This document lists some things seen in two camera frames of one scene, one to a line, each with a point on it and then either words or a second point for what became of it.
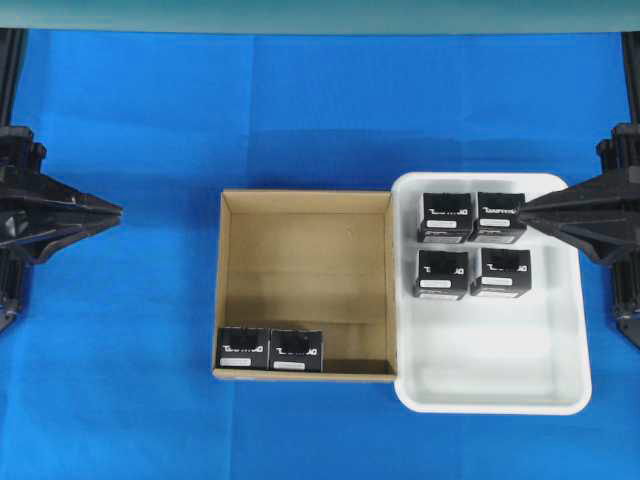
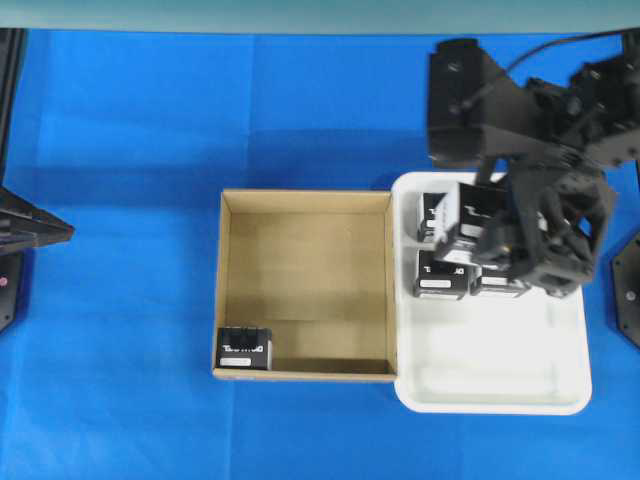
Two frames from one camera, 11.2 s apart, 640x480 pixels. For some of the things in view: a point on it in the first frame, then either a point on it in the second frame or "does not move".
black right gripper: [611, 201] to [559, 205]
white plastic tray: [489, 354] does not move
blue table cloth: [112, 378] does not move
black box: [296, 350] to [481, 206]
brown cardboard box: [311, 260] does not move
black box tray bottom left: [441, 274] does not move
